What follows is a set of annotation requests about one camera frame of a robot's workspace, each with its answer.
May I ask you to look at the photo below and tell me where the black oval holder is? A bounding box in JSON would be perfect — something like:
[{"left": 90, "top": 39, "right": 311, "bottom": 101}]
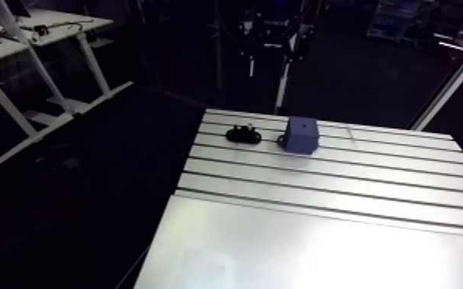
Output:
[{"left": 225, "top": 125, "right": 263, "bottom": 145}]

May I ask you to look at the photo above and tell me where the white upright post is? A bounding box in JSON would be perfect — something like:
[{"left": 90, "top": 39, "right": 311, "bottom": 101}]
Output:
[{"left": 273, "top": 55, "right": 294, "bottom": 115}]

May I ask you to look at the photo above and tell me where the black cable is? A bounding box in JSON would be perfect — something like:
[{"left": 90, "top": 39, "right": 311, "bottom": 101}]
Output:
[{"left": 18, "top": 18, "right": 95, "bottom": 43}]

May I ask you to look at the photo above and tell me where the dark blue-grey block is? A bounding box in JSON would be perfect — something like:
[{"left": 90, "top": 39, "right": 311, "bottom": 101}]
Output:
[{"left": 277, "top": 116, "right": 321, "bottom": 156}]

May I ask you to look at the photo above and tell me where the pale slanted post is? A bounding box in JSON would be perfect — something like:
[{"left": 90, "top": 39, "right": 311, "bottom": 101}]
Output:
[{"left": 410, "top": 28, "right": 463, "bottom": 131}]

